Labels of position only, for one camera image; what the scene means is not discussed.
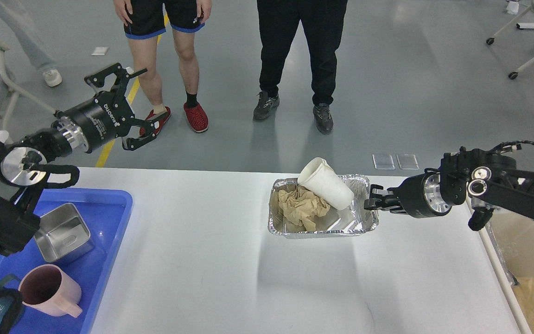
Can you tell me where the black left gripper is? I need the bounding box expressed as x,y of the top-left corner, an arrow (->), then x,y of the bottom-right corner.
51,63 -> 169,154

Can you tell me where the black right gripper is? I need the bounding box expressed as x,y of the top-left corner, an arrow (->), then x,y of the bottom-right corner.
364,173 -> 452,218

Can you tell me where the white paper cup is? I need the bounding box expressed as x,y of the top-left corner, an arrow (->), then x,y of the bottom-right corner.
297,158 -> 354,211

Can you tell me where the brown paper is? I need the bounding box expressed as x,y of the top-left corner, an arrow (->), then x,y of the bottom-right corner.
275,186 -> 332,232

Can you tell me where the aluminium foil tray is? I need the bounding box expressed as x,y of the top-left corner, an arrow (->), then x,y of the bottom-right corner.
267,174 -> 379,239

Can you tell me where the stainless steel rectangular tray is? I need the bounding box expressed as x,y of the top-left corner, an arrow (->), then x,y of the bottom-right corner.
34,203 -> 95,265

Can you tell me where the pink mug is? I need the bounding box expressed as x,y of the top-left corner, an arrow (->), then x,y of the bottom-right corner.
19,264 -> 83,318

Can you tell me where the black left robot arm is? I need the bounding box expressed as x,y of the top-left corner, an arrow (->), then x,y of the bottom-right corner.
0,63 -> 170,256

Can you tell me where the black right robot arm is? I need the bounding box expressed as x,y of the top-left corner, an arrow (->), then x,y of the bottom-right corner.
364,140 -> 534,231

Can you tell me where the white paper scrap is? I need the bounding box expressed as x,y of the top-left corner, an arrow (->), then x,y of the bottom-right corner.
91,46 -> 109,56

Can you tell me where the person in black shorts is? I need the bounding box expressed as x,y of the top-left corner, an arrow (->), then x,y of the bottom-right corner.
112,0 -> 213,138

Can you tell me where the blue plastic tray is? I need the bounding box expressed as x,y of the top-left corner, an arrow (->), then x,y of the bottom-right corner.
10,188 -> 132,334

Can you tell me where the beige plastic bin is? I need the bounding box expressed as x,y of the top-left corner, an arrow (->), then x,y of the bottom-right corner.
479,208 -> 534,334

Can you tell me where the person in grey trousers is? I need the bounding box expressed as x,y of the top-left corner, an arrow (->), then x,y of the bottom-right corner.
0,0 -> 62,88

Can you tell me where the person in black trousers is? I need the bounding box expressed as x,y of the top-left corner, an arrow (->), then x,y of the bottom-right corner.
254,0 -> 348,135

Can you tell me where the white chair base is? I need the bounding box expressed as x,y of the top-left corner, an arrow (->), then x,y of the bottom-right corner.
486,0 -> 534,81

